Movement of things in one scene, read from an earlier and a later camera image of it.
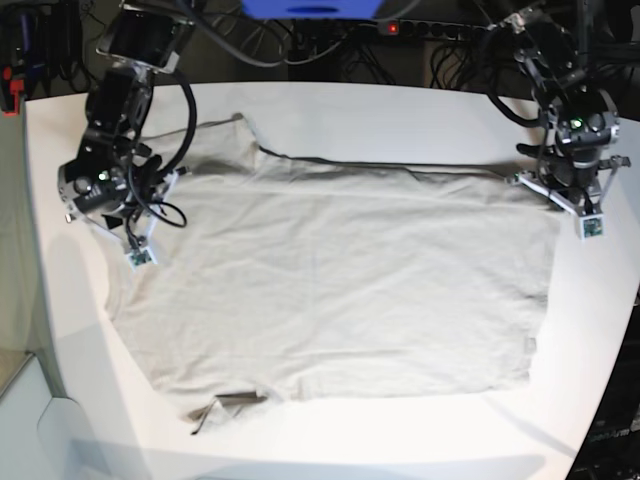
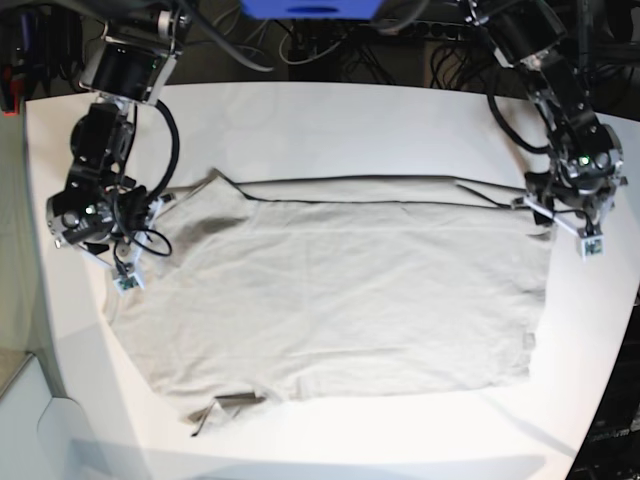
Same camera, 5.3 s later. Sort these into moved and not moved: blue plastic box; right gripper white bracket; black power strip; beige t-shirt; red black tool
Moved: beige t-shirt; right gripper white bracket
Not moved: red black tool; black power strip; blue plastic box
